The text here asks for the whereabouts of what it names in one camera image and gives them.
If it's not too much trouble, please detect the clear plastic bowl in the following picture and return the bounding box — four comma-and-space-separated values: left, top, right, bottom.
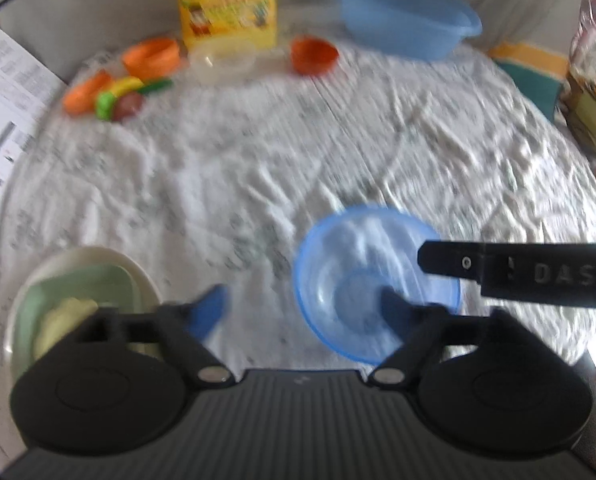
187, 38, 257, 86

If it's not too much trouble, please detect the orange toy pot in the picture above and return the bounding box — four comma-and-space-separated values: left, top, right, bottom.
121, 37, 181, 80

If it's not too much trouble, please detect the orange toy pan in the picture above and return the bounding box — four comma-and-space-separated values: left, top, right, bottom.
62, 70, 113, 116

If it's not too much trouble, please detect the toy banana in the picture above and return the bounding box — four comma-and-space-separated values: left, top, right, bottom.
107, 76, 145, 98

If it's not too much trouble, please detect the dark orange small bowl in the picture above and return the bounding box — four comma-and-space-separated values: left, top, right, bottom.
290, 36, 339, 76

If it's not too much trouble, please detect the teal and grey blanket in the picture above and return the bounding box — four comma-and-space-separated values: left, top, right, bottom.
0, 0, 582, 117

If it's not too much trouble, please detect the white patterned table cloth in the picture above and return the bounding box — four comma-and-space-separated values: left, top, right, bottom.
0, 43, 596, 468

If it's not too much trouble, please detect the toy cucumber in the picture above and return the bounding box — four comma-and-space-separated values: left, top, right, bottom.
136, 78, 174, 96

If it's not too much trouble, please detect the green toy vegetable piece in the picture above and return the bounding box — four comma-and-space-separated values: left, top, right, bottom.
95, 91, 116, 122

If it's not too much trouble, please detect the green square plate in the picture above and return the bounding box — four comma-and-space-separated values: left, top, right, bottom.
10, 264, 142, 379

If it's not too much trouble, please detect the translucent blue bowl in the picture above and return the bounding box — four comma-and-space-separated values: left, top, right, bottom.
292, 205, 462, 365

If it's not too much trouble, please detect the yellow detergent jug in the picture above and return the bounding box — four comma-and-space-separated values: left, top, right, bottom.
177, 0, 277, 49

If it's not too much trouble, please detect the white round plate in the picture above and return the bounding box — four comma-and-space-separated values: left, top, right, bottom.
4, 246, 160, 380

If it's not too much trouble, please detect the large blue plastic basin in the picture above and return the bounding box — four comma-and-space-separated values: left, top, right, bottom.
339, 0, 482, 62

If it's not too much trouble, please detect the small yellow scalloped plate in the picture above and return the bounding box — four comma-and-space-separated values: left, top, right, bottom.
30, 297, 161, 363

